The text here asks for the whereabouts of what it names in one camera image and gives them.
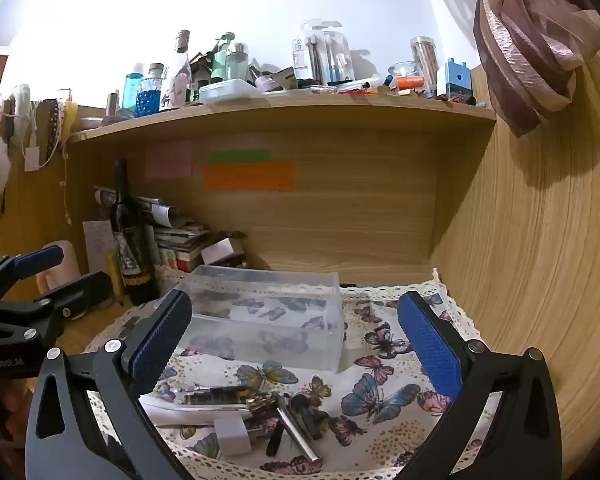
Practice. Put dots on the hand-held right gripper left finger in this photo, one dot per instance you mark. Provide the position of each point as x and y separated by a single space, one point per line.
160 340

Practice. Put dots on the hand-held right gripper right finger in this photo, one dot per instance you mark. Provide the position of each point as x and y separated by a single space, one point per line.
430 345

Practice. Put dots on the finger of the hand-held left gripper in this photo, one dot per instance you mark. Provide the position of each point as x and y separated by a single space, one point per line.
82 290
37 258

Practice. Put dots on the white pouch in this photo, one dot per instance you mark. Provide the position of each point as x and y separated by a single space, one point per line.
170 405

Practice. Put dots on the black and gold folding tool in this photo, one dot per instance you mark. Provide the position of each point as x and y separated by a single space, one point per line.
215 399

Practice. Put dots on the clear plastic storage box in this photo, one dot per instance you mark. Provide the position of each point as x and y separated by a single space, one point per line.
265 320

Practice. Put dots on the white power adapter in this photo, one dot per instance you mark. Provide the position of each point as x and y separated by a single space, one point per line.
232 435

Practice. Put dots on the small black figure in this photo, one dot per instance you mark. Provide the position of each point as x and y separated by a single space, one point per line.
307 412

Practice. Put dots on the silver metal rod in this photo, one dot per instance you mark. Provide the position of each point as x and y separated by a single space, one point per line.
295 425

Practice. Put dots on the beige cylindrical cup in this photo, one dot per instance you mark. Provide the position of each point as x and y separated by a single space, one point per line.
62 272

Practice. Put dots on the white handwritten paper note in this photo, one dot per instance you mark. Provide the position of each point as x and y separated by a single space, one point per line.
98 245

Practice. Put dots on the butterfly print lace tablecloth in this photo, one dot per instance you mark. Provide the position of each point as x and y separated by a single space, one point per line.
380 385

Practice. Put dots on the dark wine bottle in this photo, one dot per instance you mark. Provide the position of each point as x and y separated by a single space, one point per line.
130 240

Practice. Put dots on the stack of books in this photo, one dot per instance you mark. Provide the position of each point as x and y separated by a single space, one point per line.
180 247

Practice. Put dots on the white hanging tag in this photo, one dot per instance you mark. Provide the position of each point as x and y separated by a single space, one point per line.
31 159

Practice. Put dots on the small white cardboard box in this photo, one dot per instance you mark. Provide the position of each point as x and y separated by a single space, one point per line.
217 251

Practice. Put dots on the rolled magazine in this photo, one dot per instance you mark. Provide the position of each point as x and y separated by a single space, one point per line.
150 207

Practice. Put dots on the patterned hanging ribbon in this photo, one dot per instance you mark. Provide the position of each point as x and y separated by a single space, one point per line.
54 125

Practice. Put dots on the yellow hanging tassel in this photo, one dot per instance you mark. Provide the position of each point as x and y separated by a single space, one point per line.
70 112

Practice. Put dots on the pink sticky note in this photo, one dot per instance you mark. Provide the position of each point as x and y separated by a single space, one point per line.
168 160

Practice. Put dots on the orange sticky note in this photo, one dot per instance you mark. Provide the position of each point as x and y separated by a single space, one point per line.
248 177

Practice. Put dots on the teal liquid bottle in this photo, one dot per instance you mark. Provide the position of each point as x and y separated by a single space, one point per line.
131 91

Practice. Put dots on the bottle of blue beads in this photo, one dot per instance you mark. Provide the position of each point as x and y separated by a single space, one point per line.
150 97

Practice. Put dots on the green sticky note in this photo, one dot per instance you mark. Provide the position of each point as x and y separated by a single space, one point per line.
239 156

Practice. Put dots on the clear tall bottle pink print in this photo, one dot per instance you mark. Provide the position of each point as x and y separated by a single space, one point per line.
177 80

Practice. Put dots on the white lidded plastic container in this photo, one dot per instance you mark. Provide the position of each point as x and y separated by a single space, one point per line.
228 91

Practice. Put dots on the wooden shelf board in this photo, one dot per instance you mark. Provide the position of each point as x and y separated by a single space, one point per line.
280 110

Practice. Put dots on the small orange capped bottle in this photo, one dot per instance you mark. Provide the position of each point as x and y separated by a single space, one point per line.
411 82

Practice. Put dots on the blue pencil sharpener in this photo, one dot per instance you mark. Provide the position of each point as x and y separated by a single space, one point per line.
458 80

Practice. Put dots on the green pump bottle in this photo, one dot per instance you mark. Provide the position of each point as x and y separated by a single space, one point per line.
221 60

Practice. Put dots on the clear round bottle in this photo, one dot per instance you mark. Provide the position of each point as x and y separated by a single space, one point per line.
237 62

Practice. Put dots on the glass jar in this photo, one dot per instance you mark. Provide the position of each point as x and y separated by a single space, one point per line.
404 70

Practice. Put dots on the clear tube of sticks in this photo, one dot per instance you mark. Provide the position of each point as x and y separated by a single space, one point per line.
426 62

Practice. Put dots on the toothbrush blister pack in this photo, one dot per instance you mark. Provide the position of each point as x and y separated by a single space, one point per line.
307 52
339 57

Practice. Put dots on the brown hanging fabric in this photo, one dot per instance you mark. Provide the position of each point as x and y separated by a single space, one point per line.
525 50

